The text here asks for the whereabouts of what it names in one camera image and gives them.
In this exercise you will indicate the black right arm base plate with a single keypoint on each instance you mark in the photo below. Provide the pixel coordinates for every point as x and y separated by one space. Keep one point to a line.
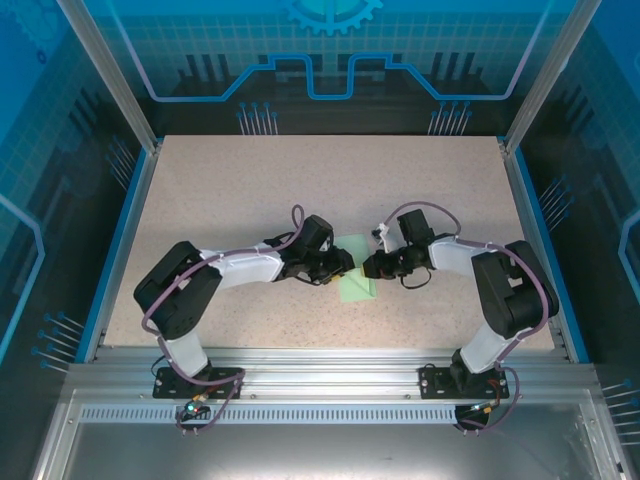
432 382

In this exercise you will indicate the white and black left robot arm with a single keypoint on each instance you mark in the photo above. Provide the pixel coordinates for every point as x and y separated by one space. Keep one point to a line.
175 295

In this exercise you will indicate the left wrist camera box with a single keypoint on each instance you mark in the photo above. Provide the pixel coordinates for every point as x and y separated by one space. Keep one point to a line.
325 246

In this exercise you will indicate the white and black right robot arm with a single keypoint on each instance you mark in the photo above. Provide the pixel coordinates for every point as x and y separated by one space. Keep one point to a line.
515 290

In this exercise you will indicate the light green paper sheet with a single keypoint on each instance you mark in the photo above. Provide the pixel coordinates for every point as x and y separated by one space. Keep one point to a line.
357 290

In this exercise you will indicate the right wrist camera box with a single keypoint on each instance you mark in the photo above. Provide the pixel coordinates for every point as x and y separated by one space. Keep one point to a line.
384 236

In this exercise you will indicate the aluminium side rail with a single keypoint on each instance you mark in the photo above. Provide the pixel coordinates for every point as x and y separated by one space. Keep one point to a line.
137 200
524 200

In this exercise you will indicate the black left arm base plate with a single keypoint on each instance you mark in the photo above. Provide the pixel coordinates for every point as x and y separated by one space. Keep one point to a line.
165 385

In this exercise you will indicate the aluminium corner post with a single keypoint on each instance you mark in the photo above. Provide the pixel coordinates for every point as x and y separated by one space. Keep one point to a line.
545 75
115 85

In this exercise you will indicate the grey metal tray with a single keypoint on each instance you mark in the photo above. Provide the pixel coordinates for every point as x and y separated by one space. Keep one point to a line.
320 450

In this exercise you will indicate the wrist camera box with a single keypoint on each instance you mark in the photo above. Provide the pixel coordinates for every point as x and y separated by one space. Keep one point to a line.
325 246
384 236

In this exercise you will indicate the aluminium mounting rail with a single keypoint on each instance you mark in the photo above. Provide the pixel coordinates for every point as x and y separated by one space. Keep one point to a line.
330 375

